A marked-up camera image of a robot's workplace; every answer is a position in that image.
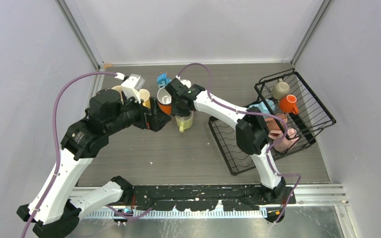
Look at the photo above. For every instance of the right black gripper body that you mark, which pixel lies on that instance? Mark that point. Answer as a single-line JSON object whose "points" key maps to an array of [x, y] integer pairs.
{"points": [[176, 109]]}

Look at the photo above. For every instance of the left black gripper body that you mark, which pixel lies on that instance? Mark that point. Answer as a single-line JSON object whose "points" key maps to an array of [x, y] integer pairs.
{"points": [[136, 115]]}

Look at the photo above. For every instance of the yellow mug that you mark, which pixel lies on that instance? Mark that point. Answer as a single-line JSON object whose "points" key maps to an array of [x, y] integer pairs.
{"points": [[145, 97]]}

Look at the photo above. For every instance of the lime green mug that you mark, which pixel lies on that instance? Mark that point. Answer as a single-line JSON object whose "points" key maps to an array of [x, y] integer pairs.
{"points": [[184, 123]]}

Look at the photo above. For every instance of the cream patterned mug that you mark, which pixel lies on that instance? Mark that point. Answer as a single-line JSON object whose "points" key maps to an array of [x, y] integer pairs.
{"points": [[119, 89]]}

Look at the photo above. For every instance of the orange mug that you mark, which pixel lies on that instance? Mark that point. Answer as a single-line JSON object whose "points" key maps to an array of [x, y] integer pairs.
{"points": [[166, 108]]}

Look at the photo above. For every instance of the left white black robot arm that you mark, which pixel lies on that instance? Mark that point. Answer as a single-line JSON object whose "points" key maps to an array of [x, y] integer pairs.
{"points": [[53, 212]]}

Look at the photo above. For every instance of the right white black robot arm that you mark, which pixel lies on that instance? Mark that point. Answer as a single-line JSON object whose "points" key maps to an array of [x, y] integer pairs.
{"points": [[249, 126]]}

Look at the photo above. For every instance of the blue white toy house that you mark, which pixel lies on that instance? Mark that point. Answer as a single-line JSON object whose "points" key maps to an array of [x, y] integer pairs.
{"points": [[162, 80]]}

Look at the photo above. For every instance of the light blue faceted mug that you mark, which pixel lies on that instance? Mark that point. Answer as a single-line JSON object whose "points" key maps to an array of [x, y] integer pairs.
{"points": [[262, 106]]}

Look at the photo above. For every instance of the salmon pink mug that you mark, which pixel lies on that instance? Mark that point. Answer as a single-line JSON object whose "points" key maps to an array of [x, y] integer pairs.
{"points": [[272, 123]]}

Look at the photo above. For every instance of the small beige cup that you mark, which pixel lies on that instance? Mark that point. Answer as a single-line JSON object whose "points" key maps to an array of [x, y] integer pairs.
{"points": [[280, 90]]}

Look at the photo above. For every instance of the small orange cup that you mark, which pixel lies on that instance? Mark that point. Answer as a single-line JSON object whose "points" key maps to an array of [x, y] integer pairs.
{"points": [[288, 105]]}

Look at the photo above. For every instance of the light pink mug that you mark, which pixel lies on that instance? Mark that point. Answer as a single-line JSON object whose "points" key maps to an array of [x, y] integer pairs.
{"points": [[285, 143]]}

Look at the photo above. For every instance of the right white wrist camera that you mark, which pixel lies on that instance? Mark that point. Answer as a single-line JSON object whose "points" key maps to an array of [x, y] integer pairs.
{"points": [[186, 82]]}

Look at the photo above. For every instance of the black wire dish rack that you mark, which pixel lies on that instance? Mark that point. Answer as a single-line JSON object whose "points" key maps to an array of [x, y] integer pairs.
{"points": [[312, 119]]}

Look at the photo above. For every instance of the aluminium rail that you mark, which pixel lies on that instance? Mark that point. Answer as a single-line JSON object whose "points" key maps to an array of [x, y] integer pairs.
{"points": [[225, 201]]}

